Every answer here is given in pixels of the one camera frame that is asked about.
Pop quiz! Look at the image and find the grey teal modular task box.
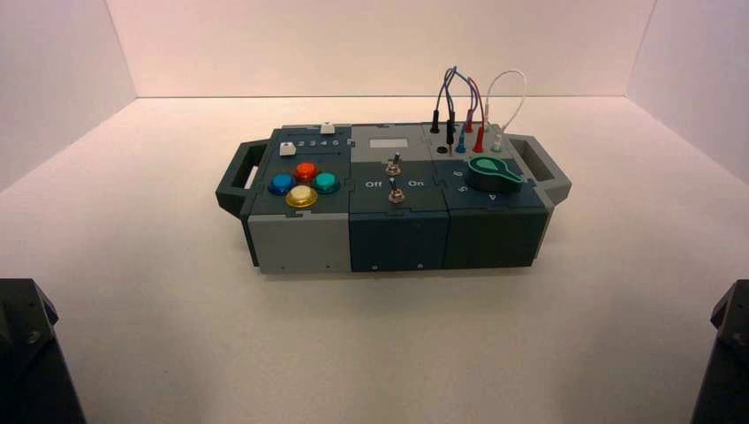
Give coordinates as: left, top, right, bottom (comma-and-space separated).
215, 121, 573, 275

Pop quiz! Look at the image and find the teal round push button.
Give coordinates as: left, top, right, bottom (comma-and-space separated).
311, 171, 342, 195

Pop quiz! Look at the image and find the yellow round push button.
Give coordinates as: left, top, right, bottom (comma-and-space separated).
285, 185, 320, 209

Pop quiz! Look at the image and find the blue round push button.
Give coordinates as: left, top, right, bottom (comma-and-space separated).
268, 172, 297, 197

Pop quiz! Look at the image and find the green rotary knob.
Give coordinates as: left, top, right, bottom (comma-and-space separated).
466, 155, 525, 195

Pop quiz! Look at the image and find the black plug jumper cable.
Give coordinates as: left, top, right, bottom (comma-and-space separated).
429, 65, 458, 148

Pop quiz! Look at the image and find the red plug jumper cable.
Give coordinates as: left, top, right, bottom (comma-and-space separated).
464, 76, 488, 155

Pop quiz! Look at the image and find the white plug jumper cable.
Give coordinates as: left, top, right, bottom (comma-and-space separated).
483, 70, 528, 154

